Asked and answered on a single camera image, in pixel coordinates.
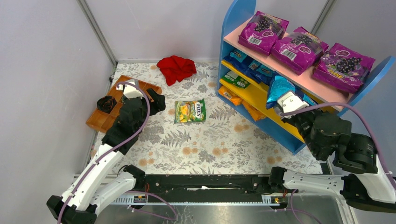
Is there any blue candy bag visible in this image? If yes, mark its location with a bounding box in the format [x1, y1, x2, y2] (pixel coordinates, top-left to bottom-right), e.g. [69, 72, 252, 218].
[256, 64, 317, 106]
[266, 75, 296, 109]
[223, 49, 261, 83]

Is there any orange mango candy bag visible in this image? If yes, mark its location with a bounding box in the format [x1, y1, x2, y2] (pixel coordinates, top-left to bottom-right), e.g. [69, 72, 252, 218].
[242, 101, 267, 121]
[218, 85, 243, 106]

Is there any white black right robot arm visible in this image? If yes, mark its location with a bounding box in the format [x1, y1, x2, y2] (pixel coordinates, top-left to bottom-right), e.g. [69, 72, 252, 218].
[269, 110, 396, 213]

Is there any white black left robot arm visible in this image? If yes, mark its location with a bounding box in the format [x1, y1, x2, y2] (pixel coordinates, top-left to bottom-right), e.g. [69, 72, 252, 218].
[46, 88, 166, 224]

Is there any green white Fox's candy bag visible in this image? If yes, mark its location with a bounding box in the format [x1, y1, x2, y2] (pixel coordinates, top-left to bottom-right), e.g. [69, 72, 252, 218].
[174, 99, 206, 123]

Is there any purple grape candy bag right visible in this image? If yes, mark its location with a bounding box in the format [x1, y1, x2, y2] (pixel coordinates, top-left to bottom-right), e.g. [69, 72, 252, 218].
[312, 43, 375, 94]

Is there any purple grape candy bag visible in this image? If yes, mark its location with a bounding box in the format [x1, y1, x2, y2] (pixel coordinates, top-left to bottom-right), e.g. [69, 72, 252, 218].
[312, 43, 375, 94]
[270, 27, 329, 75]
[238, 11, 289, 56]

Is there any purple grape candy bag middle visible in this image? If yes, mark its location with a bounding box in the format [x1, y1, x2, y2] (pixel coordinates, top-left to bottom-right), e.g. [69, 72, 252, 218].
[270, 27, 329, 75]

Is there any blue yellow pink shelf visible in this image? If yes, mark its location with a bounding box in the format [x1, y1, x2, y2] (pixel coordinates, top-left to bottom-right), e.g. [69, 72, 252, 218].
[216, 0, 396, 155]

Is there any blue candy bag on shelf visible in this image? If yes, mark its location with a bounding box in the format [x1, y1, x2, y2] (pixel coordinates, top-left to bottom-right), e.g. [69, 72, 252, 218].
[223, 49, 261, 83]

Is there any purple grape candy bag left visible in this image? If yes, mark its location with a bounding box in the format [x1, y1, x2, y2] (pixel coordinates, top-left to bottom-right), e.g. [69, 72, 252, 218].
[238, 11, 289, 56]

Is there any black round object on tray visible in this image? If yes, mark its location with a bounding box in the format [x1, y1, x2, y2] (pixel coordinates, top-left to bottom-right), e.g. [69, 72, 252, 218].
[96, 96, 117, 114]

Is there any red cloth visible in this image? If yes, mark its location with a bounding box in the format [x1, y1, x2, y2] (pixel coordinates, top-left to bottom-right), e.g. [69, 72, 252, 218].
[156, 56, 197, 86]

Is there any orange wooden divided tray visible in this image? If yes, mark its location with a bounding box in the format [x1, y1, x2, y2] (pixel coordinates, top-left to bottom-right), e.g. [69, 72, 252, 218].
[85, 75, 163, 133]

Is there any floral table mat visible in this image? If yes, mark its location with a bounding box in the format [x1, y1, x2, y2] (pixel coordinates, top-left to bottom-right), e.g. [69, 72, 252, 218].
[110, 62, 322, 175]

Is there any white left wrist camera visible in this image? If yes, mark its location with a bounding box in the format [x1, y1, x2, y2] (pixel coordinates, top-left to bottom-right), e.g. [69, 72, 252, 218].
[116, 78, 143, 99]

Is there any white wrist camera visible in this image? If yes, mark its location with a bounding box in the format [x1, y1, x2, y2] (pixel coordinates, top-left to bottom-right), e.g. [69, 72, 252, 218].
[276, 91, 309, 117]
[116, 78, 143, 99]

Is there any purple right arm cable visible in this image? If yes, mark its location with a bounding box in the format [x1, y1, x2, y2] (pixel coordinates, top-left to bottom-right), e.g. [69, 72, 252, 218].
[280, 102, 396, 224]

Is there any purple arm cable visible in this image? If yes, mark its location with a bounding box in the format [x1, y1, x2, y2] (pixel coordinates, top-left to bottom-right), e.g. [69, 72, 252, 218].
[57, 81, 179, 224]
[280, 102, 396, 224]

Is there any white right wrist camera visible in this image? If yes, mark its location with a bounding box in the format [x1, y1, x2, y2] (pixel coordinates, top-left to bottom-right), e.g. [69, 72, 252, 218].
[276, 91, 309, 117]

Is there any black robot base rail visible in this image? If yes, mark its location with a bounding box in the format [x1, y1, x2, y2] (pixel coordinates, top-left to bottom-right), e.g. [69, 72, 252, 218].
[117, 165, 292, 204]

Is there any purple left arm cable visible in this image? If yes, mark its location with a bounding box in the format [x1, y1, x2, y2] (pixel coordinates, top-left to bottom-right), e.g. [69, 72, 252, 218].
[57, 81, 179, 224]

